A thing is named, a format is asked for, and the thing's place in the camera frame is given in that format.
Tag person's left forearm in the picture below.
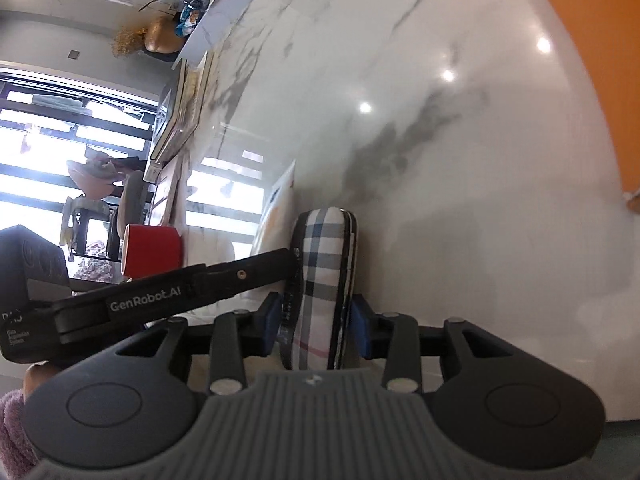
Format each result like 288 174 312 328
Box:
0 390 38 480

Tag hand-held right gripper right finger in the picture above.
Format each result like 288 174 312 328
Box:
351 297 523 393

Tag black book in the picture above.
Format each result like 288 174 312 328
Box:
149 85 177 160

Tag pink hat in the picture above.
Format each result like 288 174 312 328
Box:
67 157 126 198

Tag dried yellow flowers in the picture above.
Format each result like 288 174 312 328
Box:
111 22 148 58

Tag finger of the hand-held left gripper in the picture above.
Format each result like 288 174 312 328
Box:
197 247 301 312

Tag stack of books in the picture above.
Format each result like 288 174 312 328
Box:
165 52 216 161

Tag white tube with fruit print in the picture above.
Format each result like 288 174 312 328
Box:
250 160 297 261

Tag person's left hand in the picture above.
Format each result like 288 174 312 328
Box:
24 361 64 393

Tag white box orange rim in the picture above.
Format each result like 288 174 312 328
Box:
520 0 640 211

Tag blue snack packets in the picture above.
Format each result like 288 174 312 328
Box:
175 0 216 36

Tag brown chair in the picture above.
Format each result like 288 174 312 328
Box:
107 170 148 261

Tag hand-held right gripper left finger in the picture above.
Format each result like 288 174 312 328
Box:
117 292 282 395

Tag plaid zip case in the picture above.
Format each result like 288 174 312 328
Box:
280 208 358 372

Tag red mug with wooden handle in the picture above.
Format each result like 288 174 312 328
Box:
121 224 182 281

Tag gold vase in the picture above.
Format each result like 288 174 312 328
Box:
145 15 183 53

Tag marble media console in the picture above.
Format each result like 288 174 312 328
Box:
177 0 316 68

